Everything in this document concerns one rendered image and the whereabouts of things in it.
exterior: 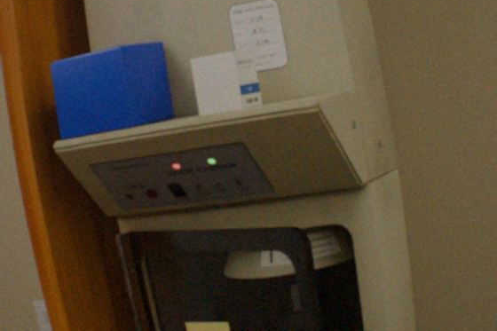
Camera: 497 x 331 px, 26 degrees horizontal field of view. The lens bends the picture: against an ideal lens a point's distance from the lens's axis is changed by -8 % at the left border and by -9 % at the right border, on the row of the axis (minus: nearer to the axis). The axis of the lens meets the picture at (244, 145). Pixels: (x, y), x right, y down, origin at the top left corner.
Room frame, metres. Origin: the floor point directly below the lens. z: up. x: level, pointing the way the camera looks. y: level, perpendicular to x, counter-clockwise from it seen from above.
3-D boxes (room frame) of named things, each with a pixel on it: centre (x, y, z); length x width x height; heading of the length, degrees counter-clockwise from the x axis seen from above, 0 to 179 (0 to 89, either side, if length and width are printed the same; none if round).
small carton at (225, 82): (1.23, 0.01, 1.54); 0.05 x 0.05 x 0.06; 65
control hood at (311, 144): (1.25, 0.04, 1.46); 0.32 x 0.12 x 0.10; 65
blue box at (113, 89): (1.29, 0.14, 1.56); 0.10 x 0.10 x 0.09; 65
